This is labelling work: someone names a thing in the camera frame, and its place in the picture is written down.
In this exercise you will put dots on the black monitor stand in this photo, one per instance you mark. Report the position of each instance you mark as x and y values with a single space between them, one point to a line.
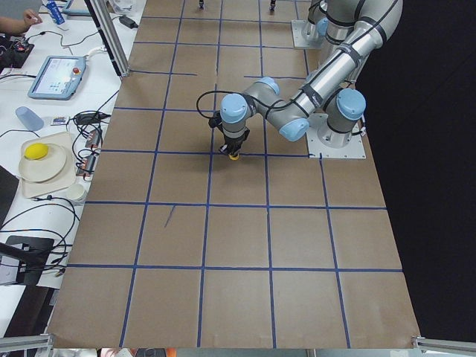
23 259

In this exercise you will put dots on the person's hand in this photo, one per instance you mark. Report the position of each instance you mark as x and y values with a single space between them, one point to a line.
29 18

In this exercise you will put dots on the white paper cup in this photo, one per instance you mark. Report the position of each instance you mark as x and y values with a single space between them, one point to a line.
76 194

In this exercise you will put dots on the black power adapter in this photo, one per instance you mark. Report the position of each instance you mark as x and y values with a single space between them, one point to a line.
128 22

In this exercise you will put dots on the blue teach pendant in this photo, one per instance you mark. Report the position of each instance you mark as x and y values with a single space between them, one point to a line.
58 78
75 8

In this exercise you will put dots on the beige plate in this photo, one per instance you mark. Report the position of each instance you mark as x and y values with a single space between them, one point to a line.
45 168

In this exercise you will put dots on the beige tray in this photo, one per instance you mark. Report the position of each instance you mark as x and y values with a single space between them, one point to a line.
63 180

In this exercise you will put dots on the yellow lemon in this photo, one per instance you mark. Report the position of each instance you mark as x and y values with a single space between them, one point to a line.
36 151

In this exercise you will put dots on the translucent blue cup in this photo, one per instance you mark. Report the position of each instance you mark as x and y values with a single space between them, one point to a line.
29 118

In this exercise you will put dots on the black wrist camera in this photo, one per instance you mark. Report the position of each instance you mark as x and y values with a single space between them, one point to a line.
215 121

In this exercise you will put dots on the aluminium frame post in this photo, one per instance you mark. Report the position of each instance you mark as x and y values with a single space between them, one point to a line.
104 24

